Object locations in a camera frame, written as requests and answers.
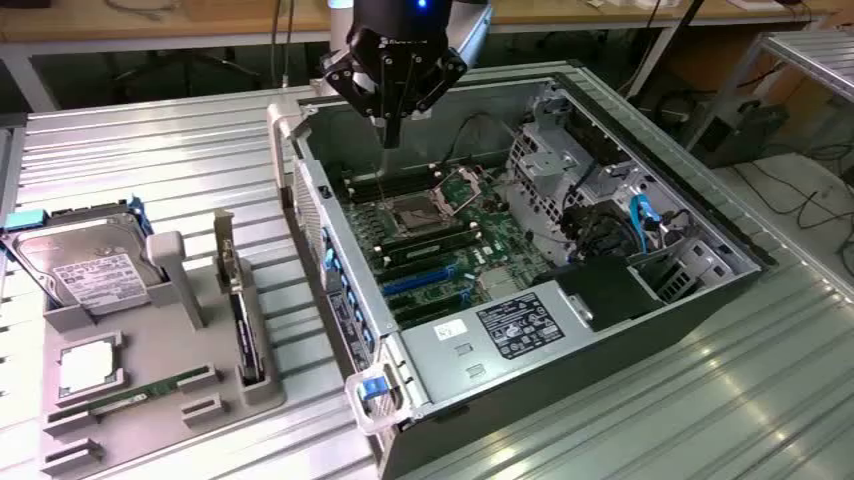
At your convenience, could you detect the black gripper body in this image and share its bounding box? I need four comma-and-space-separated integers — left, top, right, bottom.
344, 0, 452, 61

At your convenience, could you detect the graphics card with metal bracket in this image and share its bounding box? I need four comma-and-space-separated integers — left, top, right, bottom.
212, 208, 265, 388

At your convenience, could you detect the black RAM slot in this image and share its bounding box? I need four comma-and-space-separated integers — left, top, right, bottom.
346, 169, 439, 204
376, 227, 484, 265

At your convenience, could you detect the metal socket cover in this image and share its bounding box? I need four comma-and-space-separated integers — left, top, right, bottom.
431, 167, 487, 202

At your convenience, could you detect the metal disk bay cage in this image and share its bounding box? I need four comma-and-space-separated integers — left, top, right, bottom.
504, 82, 643, 204

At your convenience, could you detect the CPU socket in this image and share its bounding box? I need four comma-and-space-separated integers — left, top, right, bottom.
392, 197, 459, 234

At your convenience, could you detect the green motherboard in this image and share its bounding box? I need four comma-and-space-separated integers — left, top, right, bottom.
339, 159, 556, 327

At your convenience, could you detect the blue expansion slot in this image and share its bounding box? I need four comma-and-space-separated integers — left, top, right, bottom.
379, 264, 458, 297

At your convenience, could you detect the silver chipset heatsink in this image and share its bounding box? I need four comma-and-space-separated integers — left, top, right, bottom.
479, 272, 535, 297

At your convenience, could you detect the open black PC case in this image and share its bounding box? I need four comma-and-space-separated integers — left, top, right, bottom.
265, 59, 779, 480

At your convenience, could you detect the black expansion slot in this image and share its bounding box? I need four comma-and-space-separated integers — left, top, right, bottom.
390, 292, 470, 324

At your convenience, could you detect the black box on floor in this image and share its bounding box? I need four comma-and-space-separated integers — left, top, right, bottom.
692, 99, 790, 169

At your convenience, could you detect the hard disk with blue carrier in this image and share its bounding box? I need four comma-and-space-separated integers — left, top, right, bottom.
0, 197, 167, 317

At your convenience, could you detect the grey power supply unit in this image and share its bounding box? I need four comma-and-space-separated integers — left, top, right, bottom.
398, 279, 596, 405

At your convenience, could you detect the grey parts rack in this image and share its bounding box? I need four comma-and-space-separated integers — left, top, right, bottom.
37, 230, 288, 476

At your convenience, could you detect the green RAM stick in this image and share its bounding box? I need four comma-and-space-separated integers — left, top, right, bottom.
47, 367, 209, 417

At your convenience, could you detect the CPU with silver lid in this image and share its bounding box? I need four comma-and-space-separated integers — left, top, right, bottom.
57, 344, 116, 392

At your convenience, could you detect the wooden desk with metal frame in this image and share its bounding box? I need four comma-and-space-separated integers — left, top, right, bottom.
0, 0, 833, 114

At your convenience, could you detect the black wire bundle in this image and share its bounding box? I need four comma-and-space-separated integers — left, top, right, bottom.
559, 199, 635, 257

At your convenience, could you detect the blue wire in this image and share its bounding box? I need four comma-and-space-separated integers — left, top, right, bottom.
627, 193, 659, 247

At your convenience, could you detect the metal slat table frame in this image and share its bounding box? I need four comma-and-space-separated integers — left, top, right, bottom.
684, 30, 854, 151

